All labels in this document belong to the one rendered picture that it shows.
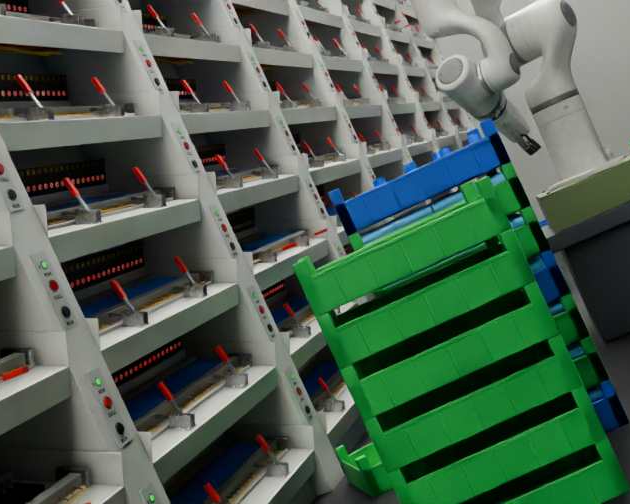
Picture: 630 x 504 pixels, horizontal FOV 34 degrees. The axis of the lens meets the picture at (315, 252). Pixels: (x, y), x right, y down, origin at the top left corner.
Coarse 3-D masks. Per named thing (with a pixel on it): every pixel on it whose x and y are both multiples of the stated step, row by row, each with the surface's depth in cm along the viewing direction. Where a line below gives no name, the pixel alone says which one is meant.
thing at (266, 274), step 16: (272, 224) 288; (288, 224) 286; (304, 224) 285; (320, 224) 284; (320, 240) 280; (288, 256) 252; (304, 256) 263; (320, 256) 277; (256, 272) 230; (272, 272) 239; (288, 272) 250
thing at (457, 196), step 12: (492, 180) 174; (504, 180) 174; (456, 192) 180; (432, 204) 175; (444, 204) 174; (408, 216) 175; (420, 216) 174; (384, 228) 175; (396, 228) 174; (372, 240) 175
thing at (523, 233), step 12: (528, 216) 173; (516, 228) 173; (528, 228) 173; (540, 228) 173; (528, 240) 173; (540, 240) 173; (468, 252) 174; (528, 252) 173; (540, 252) 173; (444, 264) 174; (420, 276) 174; (384, 288) 174
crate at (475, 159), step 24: (480, 144) 173; (432, 168) 173; (456, 168) 173; (480, 168) 173; (336, 192) 174; (384, 192) 174; (408, 192) 174; (432, 192) 173; (360, 216) 174; (384, 216) 174
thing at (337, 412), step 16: (320, 352) 289; (320, 368) 278; (336, 368) 277; (304, 384) 262; (320, 384) 244; (336, 384) 264; (320, 400) 250; (336, 400) 245; (352, 400) 253; (320, 416) 227; (336, 416) 240; (352, 416) 249; (336, 432) 235
